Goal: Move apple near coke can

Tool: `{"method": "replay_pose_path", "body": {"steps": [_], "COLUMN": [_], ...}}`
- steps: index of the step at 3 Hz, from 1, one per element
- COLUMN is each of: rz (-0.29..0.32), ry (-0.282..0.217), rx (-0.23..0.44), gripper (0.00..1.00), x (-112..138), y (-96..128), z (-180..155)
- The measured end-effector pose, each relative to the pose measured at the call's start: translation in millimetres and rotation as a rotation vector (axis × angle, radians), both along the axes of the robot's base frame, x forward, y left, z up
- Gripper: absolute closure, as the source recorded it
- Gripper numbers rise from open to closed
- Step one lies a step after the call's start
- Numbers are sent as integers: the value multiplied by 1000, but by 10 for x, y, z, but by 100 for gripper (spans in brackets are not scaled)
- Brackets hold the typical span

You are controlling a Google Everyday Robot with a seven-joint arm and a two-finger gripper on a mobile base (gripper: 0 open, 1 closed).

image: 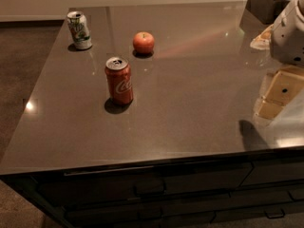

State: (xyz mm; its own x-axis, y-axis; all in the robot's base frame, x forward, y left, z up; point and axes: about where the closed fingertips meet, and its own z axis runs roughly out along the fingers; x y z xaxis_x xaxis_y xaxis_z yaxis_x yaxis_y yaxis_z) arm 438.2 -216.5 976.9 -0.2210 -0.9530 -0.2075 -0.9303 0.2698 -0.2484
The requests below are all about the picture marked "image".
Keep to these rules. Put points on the red apple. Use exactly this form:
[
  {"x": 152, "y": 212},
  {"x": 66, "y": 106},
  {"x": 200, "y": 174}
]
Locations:
[{"x": 143, "y": 42}]

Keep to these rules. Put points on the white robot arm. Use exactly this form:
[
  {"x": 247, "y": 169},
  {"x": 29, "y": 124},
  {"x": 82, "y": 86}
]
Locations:
[{"x": 287, "y": 36}]

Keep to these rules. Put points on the red coke can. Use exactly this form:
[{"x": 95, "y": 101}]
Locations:
[{"x": 118, "y": 75}]

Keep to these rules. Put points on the white green soda can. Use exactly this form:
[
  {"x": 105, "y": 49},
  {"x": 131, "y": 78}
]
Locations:
[{"x": 77, "y": 24}]

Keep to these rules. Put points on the dark drawer cabinet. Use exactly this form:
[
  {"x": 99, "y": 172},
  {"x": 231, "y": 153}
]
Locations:
[{"x": 167, "y": 195}]

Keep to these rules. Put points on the dark snack box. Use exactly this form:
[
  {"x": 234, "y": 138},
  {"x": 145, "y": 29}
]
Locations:
[{"x": 266, "y": 11}]

